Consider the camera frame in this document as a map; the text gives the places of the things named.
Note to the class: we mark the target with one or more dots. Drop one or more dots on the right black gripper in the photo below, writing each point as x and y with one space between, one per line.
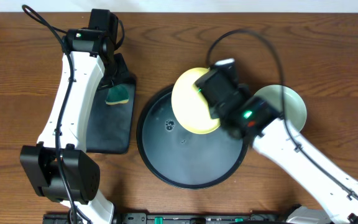
207 98

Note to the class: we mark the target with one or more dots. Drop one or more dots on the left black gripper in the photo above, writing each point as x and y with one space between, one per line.
117 78

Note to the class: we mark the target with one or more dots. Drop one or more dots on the green yellow sponge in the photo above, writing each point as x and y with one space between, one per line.
117 95

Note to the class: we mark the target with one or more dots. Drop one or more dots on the yellow plate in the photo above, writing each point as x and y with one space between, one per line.
189 105

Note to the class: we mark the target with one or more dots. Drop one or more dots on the mint green plate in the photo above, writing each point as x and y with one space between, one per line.
295 108

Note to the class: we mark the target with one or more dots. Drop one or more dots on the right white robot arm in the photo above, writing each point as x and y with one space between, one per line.
274 137

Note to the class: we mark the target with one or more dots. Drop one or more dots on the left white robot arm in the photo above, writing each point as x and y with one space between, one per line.
59 167

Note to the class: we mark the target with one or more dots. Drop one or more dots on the black rectangular tray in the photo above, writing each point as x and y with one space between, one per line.
109 126

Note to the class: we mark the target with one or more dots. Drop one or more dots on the black round tray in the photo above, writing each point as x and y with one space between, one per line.
181 158

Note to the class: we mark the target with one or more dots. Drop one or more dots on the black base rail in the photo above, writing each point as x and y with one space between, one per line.
143 218

